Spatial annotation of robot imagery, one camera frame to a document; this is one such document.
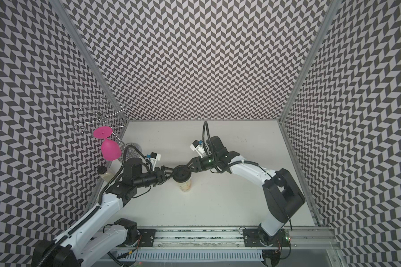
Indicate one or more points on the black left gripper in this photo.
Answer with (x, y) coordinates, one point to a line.
(161, 175)

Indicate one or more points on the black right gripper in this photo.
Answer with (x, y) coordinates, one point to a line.
(196, 169)

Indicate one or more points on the black plastic cup lid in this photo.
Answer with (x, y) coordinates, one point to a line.
(181, 174)

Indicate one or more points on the printed paper milk tea cup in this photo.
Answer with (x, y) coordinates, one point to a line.
(185, 186)

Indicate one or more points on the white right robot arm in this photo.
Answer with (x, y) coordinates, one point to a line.
(282, 194)

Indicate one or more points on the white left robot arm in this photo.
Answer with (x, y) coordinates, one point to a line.
(77, 246)

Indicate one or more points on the small black-capped spice jar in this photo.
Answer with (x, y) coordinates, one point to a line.
(105, 173)

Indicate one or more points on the pink plastic wine glass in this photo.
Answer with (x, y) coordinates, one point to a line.
(110, 149)

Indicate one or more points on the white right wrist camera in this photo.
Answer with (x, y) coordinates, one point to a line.
(198, 147)

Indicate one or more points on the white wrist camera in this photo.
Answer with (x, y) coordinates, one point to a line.
(198, 147)
(154, 158)

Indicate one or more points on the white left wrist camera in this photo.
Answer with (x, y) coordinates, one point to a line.
(154, 158)

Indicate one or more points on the chrome wire glass rack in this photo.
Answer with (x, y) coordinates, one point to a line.
(90, 119)

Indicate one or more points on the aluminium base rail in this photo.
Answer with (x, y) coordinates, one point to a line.
(228, 246)

